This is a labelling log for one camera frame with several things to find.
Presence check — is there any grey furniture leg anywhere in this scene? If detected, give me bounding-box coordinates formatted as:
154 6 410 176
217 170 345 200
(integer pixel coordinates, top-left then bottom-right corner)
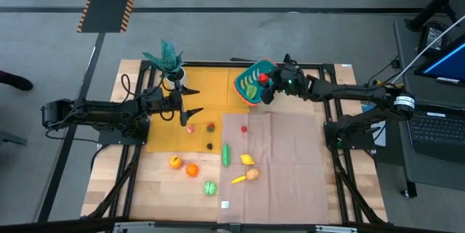
0 130 28 147

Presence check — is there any smooth toy orange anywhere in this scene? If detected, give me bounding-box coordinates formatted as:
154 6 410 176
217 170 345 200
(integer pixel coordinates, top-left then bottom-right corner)
185 163 200 178

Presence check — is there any black aluminium table frame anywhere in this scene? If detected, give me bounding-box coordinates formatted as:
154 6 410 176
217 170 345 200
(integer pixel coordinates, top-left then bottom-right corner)
81 60 388 226

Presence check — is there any teal basket orange rim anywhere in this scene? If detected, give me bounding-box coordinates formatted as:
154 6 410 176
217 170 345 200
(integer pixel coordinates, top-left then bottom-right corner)
233 57 283 107

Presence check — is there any black metal stand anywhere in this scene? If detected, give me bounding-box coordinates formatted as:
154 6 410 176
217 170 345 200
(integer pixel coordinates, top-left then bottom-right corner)
405 0 465 33

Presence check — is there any green toy cabbage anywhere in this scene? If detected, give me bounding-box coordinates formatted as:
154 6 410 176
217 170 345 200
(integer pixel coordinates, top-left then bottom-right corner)
203 181 218 197

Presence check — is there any ribbed orange toy pumpkin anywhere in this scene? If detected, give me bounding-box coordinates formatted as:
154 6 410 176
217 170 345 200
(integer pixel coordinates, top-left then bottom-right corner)
168 155 183 170

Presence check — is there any yellow cable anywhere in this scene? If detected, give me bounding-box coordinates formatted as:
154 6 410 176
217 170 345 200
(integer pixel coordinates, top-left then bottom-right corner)
373 79 404 89

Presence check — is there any artificial plant white pot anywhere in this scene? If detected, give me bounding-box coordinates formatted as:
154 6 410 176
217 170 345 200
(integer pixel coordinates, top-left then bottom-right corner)
142 39 188 89

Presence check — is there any pale pink cloth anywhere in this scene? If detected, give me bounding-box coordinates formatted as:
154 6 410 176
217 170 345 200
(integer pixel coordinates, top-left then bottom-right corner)
217 112 331 224

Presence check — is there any black laptop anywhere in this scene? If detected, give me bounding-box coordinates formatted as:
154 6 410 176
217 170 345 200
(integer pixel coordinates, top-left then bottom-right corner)
397 102 465 165

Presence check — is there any tan toy potato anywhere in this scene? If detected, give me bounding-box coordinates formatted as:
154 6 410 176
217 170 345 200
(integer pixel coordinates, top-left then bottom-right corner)
245 167 261 181

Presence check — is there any computer monitor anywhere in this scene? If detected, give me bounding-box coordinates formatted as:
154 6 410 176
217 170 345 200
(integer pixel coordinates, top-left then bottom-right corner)
413 33 465 87

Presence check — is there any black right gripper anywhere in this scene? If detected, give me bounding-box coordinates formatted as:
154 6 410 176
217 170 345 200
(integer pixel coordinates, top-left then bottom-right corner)
260 62 310 105

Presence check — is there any black power adapter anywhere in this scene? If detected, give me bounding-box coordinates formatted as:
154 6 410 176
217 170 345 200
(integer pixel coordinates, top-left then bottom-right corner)
417 20 450 54

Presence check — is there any black desk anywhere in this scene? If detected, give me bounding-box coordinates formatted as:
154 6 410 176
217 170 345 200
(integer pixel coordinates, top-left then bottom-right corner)
394 18 465 190

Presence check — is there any black overhead crossbar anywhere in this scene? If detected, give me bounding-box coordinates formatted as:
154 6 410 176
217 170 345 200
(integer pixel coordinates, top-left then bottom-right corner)
0 217 465 233

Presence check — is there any silver bracket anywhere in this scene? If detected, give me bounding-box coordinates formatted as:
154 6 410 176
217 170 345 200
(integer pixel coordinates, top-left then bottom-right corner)
315 224 359 233

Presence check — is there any black striped-edge floor mat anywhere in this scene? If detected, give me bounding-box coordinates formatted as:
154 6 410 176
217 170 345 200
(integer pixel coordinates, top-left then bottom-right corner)
76 0 142 33

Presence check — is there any white cable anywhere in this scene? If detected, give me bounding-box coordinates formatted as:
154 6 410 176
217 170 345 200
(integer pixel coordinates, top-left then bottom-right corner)
394 15 465 84

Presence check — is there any person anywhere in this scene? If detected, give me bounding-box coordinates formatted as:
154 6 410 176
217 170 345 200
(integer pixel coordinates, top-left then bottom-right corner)
0 70 34 91

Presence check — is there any yellow cloth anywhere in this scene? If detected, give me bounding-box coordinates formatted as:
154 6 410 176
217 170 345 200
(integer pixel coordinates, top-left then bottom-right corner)
145 66 251 154

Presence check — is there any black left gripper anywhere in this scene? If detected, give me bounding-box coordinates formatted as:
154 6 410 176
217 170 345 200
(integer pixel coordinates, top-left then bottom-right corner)
159 80 205 127

